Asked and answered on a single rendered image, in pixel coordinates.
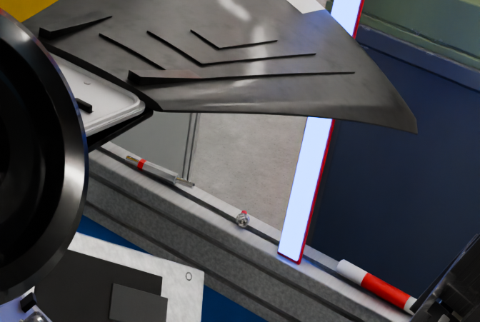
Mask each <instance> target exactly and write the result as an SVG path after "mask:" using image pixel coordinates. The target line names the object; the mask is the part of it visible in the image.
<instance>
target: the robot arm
mask: <svg viewBox="0 0 480 322"><path fill-rule="evenodd" d="M437 298H440V299H441V301H440V302H439V303H438V302H437V301H436V299H437ZM409 310H410V311H412V312H413V313H414V316H413V317H412V318H411V320H410V321H409V322H480V234H479V235H478V234H476V235H475V236H474V237H473V238H472V239H471V240H470V242H468V243H467V245H466V246H465V247H464V248H463V249H462V250H461V251H460V253H459V254H458V255H457V256H456V257H455V258H454V260H453V261H452V262H451V263H450V264H449V265H448V266H447V267H446V268H445V269H444V270H443V271H442V272H441V273H440V275H439V276H438V277H437V278H436V279H435V280H434V282H433V283H432V284H431V285H430V286H429V287H428V288H427V289H426V290H425V291H424V292H423V293H422V294H421V295H420V297H419V298H418V299H417V300H416V301H415V302H414V304H413V305H412V306H411V307H410V309H409Z"/></svg>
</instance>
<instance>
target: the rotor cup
mask: <svg viewBox="0 0 480 322"><path fill-rule="evenodd" d="M88 185H89V152H88V145H87V140H86V132H85V128H84V123H83V120H82V117H81V113H80V110H79V107H78V104H77V102H76V99H75V97H74V94H73V92H72V90H71V88H70V86H69V84H68V82H67V80H66V78H65V76H64V75H63V73H62V71H61V69H60V68H59V66H58V65H57V63H56V62H55V60H54V59H53V57H52V56H51V54H50V53H49V52H48V51H47V50H46V48H45V47H44V46H43V44H42V43H41V42H40V41H39V40H38V39H37V38H36V37H35V35H33V34H32V33H31V32H30V31H29V30H28V29H27V28H26V27H25V26H24V25H23V24H22V23H21V22H19V21H18V20H17V19H15V18H14V17H13V16H12V15H11V14H9V13H8V12H6V11H5V10H3V9H2V8H0V308H1V307H3V306H5V305H7V304H8V303H11V302H12V301H14V300H16V299H17V298H18V297H20V296H22V295H23V294H25V293H26V292H27V291H29V290H30V289H31V288H33V287H34V286H35V285H36V284H38V283H39V282H40V281H41V280H42V279H43V278H45V277H46V276H47V275H48V274H49V273H50V272H51V270H52V269H53V268H54V267H55V265H56V264H57V263H58V262H59V261H60V259H61V258H62V256H63V255H64V254H65V252H66V250H67V249H68V247H69V245H70V243H71V242H72V240H73V238H74V236H75V233H76V231H77V228H78V227H79V224H80V221H81V217H82V215H83V212H84V207H85V203H86V196H87V191H88Z"/></svg>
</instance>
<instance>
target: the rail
mask: <svg viewBox="0 0 480 322"><path fill-rule="evenodd" d="M127 156H131V157H133V158H135V159H138V160H140V159H141V158H140V157H138V156H136V155H134V154H133V153H131V152H129V151H127V150H125V149H123V148H121V147H119V146H117V145H116V144H113V143H112V142H110V141H109V142H107V143H106V144H104V145H102V146H100V147H98V148H97V149H95V150H94V151H92V152H90V153H89V185H88V191H87V196H86V203H85V207H84V212H83V215H85V216H86V217H88V218H90V219H91V220H93V221H95V222H97V223H98V224H100V225H102V226H103V227H105V228H107V229H109V230H110V231H112V232H114V233H116V234H117V235H119V236H121V237H122V238H125V239H126V240H127V241H130V242H132V243H133V244H135V245H136V246H138V247H140V248H142V249H144V250H145V251H147V252H149V253H150V254H152V255H154V256H157V257H159V258H164V259H166V260H169V261H173V262H176V263H180V264H182V265H185V266H189V267H192V268H196V269H199V270H201V271H203V272H204V285H206V286H208V287H209V288H211V289H213V290H215V291H216V292H218V293H220V294H221V295H223V296H225V297H227V298H229V299H230V300H232V301H234V302H235V303H237V304H239V305H240V306H243V307H244V308H246V309H248V310H249V311H251V312H253V313H255V314H256V315H258V316H260V317H262V318H263V319H265V320H267V321H268V322H409V321H410V320H411V318H412V317H413V315H412V314H410V313H408V312H406V311H405V310H402V309H401V308H399V307H397V306H395V305H394V304H392V303H389V302H388V301H386V300H384V299H383V298H381V297H379V296H377V295H376V294H374V293H372V292H371V291H368V290H366V289H365V288H363V287H361V286H360V285H358V284H357V283H354V282H353V281H351V280H349V279H347V278H345V277H344V276H342V275H340V274H339V273H337V272H336V267H337V266H338V264H339V262H338V261H336V260H334V259H333V258H331V257H329V256H327V255H325V254H323V253H321V252H319V251H317V250H316V249H314V248H312V247H310V246H307V245H306V244H305V247H304V252H303V255H302V259H301V263H300V264H299V265H298V264H296V263H294V262H292V261H290V260H289V259H287V258H284V257H283V256H281V255H279V254H278V253H277V252H278V248H279V242H280V239H281V233H282V232H281V231H279V230H277V229H276V228H274V227H272V226H270V225H268V224H266V223H264V222H262V221H260V220H259V219H257V218H254V217H253V216H250V215H249V214H247V215H248V216H249V218H250V221H249V223H248V225H247V226H246V227H243V228H242V227H239V226H238V225H237V223H236V217H237V215H238V214H240V213H241V212H242V211H241V210H239V209H237V208H235V207H233V206H232V205H230V204H228V203H226V202H224V201H222V200H220V199H219V198H217V197H215V196H212V195H211V194H209V193H207V192H205V191H203V190H201V189H200V188H197V187H194V188H193V189H190V188H187V187H185V186H182V185H181V184H178V183H175V184H172V183H169V182H167V181H164V180H162V179H160V178H157V177H155V176H152V175H150V174H148V173H145V172H143V171H140V170H138V169H137V167H136V166H135V165H132V164H130V163H127V162H125V159H126V157H127Z"/></svg>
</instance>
